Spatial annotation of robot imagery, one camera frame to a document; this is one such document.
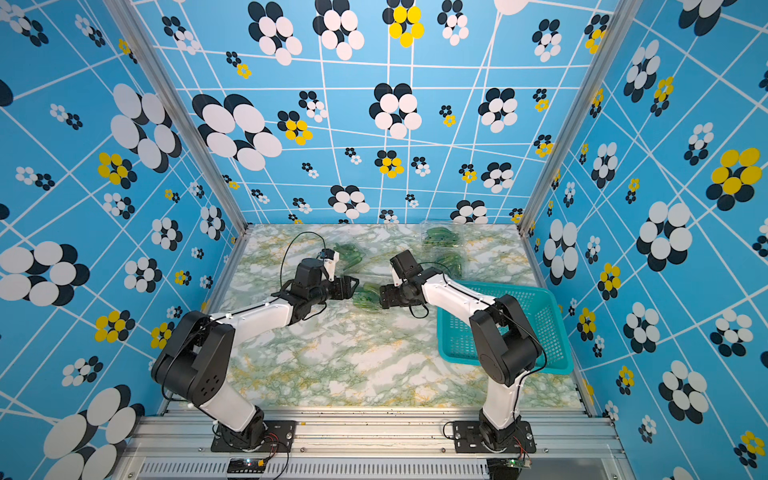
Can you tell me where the teal plastic basket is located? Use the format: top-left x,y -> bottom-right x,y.
436,280 -> 575,376

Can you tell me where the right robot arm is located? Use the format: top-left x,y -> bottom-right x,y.
380,250 -> 546,452

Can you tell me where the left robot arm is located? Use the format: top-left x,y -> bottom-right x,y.
151,255 -> 359,451

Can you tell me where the left circuit board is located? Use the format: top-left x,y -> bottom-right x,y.
226,458 -> 269,478

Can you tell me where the circuit board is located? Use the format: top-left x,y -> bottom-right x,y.
226,458 -> 269,478
487,458 -> 531,480

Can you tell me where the right circuit board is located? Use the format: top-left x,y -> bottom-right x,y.
487,458 -> 531,480

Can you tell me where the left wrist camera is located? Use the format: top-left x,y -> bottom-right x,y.
319,248 -> 340,282

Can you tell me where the aluminium front rail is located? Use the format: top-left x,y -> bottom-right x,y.
114,407 -> 635,479

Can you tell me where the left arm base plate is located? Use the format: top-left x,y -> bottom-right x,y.
210,420 -> 298,453

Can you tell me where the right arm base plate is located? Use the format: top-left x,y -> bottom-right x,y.
449,420 -> 537,456

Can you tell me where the left frame post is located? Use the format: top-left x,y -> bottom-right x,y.
104,1 -> 248,235

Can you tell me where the frame post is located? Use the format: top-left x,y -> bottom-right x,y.
520,0 -> 643,234
104,1 -> 248,235

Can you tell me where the right frame post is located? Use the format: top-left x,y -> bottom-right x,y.
520,0 -> 643,234

